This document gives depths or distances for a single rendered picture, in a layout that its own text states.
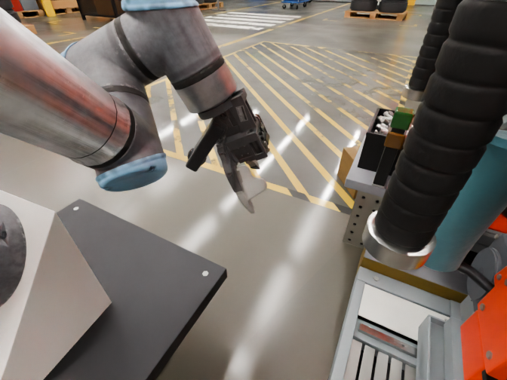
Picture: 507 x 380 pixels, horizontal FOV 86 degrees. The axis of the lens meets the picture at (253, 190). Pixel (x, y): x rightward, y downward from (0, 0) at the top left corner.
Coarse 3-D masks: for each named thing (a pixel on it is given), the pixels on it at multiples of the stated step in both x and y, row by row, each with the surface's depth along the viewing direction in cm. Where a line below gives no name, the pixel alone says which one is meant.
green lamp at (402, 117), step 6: (396, 108) 63; (402, 108) 62; (396, 114) 61; (402, 114) 60; (408, 114) 60; (396, 120) 62; (402, 120) 61; (408, 120) 61; (390, 126) 63; (396, 126) 62; (402, 126) 62; (408, 126) 61
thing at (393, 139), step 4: (388, 132) 64; (392, 132) 64; (388, 136) 65; (392, 136) 64; (396, 136) 64; (400, 136) 63; (404, 136) 63; (388, 140) 65; (392, 140) 65; (396, 140) 64; (400, 140) 64; (384, 144) 66; (388, 144) 66; (392, 144) 65; (396, 144) 65; (400, 144) 64; (392, 148) 66; (396, 148) 65; (400, 148) 65
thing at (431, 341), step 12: (420, 324) 78; (432, 324) 75; (420, 336) 75; (432, 336) 72; (420, 348) 73; (432, 348) 70; (420, 360) 70; (432, 360) 68; (420, 372) 68; (432, 372) 66; (444, 372) 66
